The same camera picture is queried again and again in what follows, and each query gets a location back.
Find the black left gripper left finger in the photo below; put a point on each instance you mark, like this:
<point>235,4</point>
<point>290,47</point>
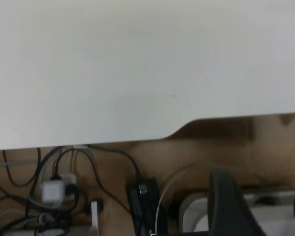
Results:
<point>230,209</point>

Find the white curved base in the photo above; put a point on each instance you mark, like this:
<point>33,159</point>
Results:
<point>191,216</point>

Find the black power adapter brick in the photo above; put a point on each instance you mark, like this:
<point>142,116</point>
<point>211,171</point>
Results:
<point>142,209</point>

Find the white cube plug adapter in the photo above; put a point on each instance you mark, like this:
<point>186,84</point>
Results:
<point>52,193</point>

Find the white upright post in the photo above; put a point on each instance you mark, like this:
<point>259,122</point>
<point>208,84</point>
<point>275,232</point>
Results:
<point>95,218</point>

